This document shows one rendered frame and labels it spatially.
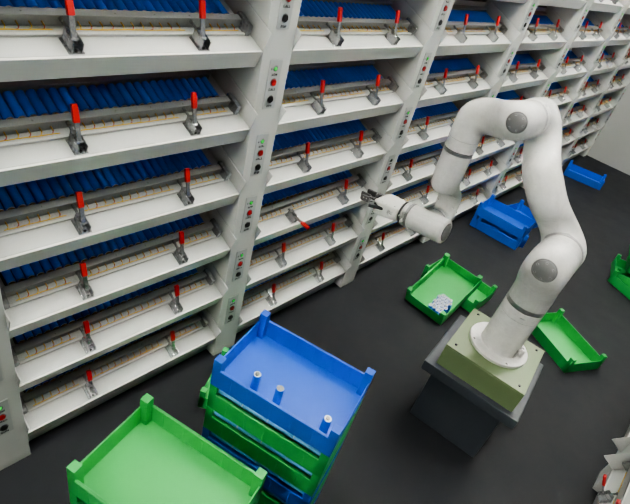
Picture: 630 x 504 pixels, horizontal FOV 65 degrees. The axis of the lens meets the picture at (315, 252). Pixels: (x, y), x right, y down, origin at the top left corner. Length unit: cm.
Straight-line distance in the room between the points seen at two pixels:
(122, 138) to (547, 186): 105
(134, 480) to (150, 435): 10
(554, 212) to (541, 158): 15
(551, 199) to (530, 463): 96
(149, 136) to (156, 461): 68
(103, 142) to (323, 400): 72
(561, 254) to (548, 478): 86
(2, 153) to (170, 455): 66
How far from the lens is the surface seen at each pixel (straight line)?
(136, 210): 125
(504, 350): 165
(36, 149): 108
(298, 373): 119
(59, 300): 130
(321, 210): 177
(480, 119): 148
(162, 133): 118
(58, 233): 118
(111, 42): 106
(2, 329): 126
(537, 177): 145
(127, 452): 114
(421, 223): 163
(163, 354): 168
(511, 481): 190
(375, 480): 168
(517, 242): 307
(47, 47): 101
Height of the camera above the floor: 138
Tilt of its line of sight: 35 degrees down
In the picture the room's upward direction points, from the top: 16 degrees clockwise
